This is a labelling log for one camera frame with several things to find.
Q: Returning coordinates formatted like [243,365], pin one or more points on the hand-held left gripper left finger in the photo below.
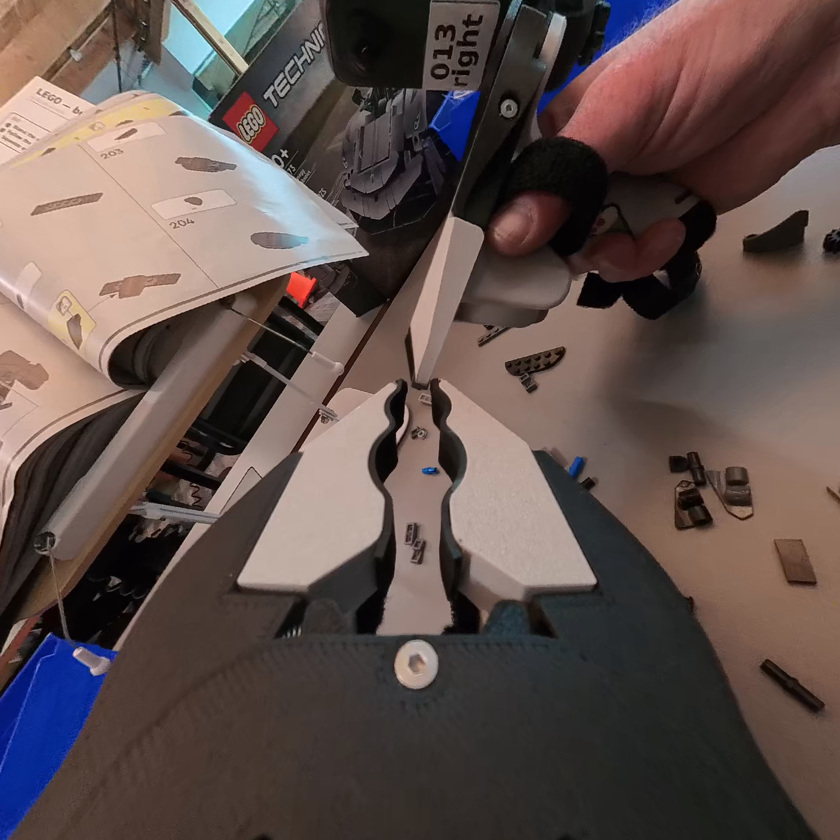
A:
[308,518]

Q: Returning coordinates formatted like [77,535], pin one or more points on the black lego connector piece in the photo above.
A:
[689,505]

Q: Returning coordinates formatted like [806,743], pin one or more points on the black lego set box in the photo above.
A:
[367,164]

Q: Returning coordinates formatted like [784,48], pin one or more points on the small grey curved piece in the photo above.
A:
[528,384]

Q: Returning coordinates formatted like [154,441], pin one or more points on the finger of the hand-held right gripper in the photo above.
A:
[443,295]

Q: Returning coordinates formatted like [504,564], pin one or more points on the grey curved lego piece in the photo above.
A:
[735,495]

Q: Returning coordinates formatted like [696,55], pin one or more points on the lego instruction booklet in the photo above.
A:
[164,197]

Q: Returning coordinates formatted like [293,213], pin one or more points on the orange cone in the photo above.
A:
[299,289]

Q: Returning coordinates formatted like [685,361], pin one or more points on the small black lego piece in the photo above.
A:
[833,239]

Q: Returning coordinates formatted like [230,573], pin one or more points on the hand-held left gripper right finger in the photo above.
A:
[518,518]

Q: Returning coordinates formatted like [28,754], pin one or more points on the person's right hand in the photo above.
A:
[709,105]

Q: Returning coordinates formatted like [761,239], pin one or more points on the black lego pin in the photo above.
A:
[792,686]

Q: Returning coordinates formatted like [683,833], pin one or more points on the dark flat lego tile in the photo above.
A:
[795,561]

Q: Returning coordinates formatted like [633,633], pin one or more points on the grey curved lego panel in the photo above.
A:
[778,236]

